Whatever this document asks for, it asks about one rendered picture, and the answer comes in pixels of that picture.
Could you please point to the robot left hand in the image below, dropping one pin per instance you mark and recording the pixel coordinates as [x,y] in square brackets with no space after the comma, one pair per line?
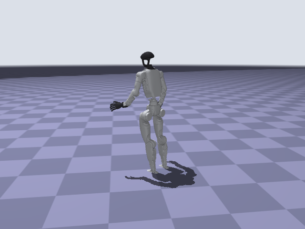
[117,105]

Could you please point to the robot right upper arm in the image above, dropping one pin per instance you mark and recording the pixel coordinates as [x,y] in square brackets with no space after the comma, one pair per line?
[164,88]

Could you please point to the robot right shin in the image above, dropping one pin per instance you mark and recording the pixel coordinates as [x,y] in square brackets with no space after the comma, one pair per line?
[163,153]

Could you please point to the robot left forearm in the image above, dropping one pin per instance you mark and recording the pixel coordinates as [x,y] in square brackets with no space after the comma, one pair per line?
[130,99]

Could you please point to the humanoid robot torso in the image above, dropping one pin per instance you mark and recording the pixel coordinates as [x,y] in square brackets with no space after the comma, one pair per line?
[152,87]

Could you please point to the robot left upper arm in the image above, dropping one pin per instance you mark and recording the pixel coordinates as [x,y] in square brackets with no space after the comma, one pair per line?
[139,77]

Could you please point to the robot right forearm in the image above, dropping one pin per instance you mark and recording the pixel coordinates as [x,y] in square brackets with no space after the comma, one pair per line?
[162,97]

